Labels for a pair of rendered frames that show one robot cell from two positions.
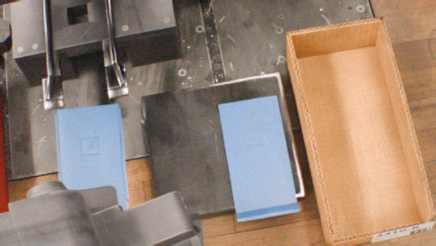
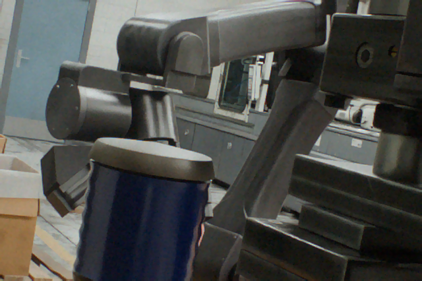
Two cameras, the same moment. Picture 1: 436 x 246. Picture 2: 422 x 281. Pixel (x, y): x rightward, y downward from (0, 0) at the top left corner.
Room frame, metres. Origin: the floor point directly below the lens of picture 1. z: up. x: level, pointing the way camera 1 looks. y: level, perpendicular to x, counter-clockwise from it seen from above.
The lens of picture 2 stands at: (0.94, -0.23, 1.22)
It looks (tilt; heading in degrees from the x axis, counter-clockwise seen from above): 4 degrees down; 150
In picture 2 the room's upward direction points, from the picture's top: 10 degrees clockwise
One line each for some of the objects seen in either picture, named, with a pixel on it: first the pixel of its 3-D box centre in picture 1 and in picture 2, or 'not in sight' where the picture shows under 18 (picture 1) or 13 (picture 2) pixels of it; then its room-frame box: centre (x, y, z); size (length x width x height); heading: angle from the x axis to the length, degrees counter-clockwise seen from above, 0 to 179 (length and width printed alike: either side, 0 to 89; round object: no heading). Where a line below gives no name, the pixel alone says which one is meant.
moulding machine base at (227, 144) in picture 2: not in sight; (275, 156); (-7.19, 5.40, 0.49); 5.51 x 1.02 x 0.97; 178
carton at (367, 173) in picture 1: (360, 132); not in sight; (0.36, -0.16, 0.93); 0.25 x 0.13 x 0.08; 1
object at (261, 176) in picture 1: (258, 156); not in sight; (0.35, -0.04, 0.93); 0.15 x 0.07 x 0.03; 0
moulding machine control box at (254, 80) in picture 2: not in sight; (256, 83); (-7.05, 4.87, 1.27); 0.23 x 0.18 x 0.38; 88
